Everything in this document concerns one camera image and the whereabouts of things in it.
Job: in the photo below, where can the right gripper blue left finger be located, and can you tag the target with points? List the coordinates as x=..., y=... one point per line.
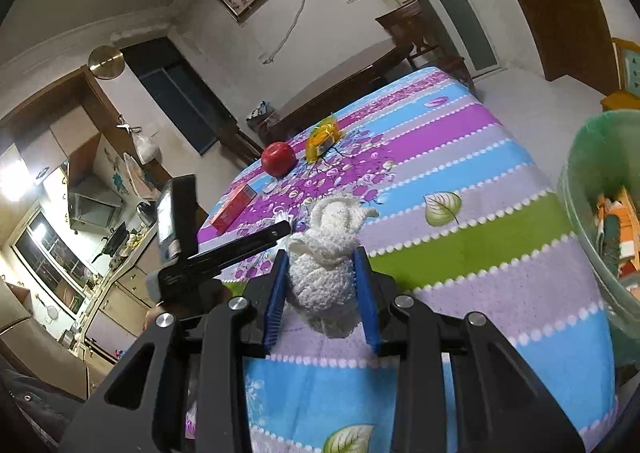
x=268, y=294

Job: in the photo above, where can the small yellow wooden chair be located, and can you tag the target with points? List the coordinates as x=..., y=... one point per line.
x=627, y=94

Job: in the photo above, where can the round gold wall clock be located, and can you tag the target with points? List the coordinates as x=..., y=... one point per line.
x=106, y=62

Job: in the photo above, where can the dark wooden dining chair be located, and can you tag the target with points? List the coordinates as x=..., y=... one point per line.
x=410, y=24

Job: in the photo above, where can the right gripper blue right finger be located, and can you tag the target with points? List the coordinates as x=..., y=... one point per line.
x=375, y=292

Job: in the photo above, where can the red small box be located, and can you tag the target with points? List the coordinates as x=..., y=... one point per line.
x=232, y=208

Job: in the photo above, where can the dark window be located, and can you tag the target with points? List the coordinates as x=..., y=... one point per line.
x=179, y=91

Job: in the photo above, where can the dark wooden dining table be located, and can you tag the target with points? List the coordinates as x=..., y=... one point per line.
x=351, y=80

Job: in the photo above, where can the yellow toy car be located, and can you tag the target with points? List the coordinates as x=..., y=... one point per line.
x=322, y=138

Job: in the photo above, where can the striped colourful tablecloth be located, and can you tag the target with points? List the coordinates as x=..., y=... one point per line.
x=466, y=222

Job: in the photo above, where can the green lined trash bin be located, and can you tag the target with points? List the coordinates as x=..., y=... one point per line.
x=599, y=189

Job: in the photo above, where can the white cloth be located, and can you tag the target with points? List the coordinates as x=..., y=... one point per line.
x=322, y=288

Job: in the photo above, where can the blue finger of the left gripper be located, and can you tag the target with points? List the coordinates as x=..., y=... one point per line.
x=214, y=261

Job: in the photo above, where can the red apple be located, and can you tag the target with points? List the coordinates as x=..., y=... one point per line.
x=278, y=159

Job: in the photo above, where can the brown wooden inner door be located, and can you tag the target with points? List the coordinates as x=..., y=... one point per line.
x=572, y=38

